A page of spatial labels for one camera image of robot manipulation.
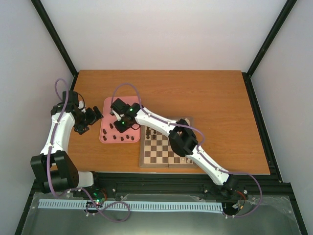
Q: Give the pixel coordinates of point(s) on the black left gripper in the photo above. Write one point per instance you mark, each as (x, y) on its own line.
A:
(94, 118)

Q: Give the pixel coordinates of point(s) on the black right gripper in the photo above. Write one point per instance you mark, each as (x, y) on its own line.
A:
(121, 129)

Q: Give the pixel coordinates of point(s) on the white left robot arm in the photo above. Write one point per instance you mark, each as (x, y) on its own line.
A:
(53, 168)

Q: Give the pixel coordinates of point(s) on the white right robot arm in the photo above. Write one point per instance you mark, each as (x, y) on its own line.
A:
(182, 139)

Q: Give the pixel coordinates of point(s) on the wooden chess board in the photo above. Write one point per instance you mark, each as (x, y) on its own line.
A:
(157, 153)

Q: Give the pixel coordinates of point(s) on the row of white chess pieces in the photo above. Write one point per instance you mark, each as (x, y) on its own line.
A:
(184, 161)

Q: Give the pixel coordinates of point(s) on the light blue cable duct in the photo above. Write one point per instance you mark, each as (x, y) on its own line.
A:
(134, 206)

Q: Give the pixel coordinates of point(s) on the black aluminium frame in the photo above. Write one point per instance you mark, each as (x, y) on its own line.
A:
(192, 184)

